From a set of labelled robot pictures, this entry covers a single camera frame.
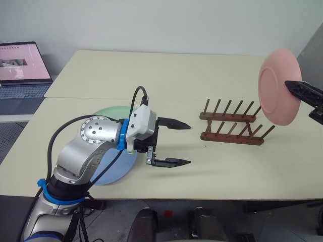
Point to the small red object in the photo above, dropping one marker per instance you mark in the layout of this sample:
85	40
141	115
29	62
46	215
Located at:
168	213

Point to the wooden dish rack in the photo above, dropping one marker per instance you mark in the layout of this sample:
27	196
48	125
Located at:
227	116

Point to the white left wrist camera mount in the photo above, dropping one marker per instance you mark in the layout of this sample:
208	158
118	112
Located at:
142	121

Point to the green plate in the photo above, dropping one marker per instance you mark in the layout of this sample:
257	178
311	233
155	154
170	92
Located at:
113	112

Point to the blue plate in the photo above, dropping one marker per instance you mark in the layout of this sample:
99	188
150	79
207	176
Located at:
121	169

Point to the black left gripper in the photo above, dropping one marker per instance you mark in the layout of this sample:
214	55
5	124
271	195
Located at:
145	145

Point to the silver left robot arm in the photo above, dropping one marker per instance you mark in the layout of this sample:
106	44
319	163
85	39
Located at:
75	156

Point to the pink plate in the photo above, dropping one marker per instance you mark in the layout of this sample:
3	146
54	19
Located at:
272	83

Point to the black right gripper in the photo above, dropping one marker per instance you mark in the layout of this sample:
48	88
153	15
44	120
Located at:
317	115

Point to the dark rounded shape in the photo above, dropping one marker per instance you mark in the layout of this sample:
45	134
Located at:
142	224
205	224

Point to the open laptop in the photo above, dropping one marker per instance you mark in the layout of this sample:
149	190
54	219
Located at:
20	63

